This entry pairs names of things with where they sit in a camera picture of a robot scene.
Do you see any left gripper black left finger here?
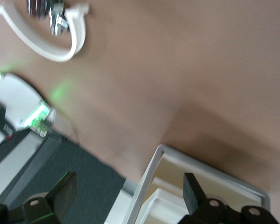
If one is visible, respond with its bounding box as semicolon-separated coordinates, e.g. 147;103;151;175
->
0;171;78;224

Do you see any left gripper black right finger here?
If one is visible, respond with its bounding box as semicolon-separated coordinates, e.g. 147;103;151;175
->
177;172;280;224

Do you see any white drawer cabinet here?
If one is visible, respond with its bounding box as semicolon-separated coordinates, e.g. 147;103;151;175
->
126;144;271;224

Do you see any white curved plastic piece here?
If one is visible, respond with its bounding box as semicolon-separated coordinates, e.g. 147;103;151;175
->
0;0;91;63

